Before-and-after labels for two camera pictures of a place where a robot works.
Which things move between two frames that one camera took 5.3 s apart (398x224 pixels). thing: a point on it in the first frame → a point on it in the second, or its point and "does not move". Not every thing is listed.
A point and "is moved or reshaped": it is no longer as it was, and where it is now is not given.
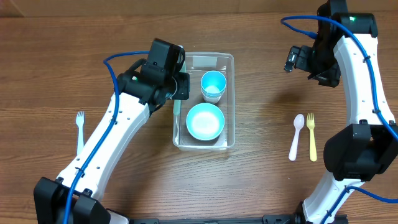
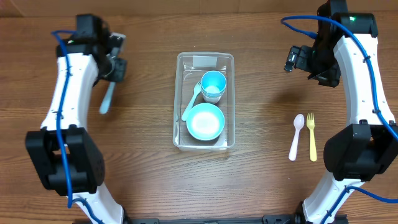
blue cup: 213,82 does not move
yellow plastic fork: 310,123 does not move
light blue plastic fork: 178,102 → 197,89
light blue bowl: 205,121 does not move
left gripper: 182,89 → 115,74
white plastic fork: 80,121 is moved or reshaped
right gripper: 329,77 does not move
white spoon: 298,123 does not move
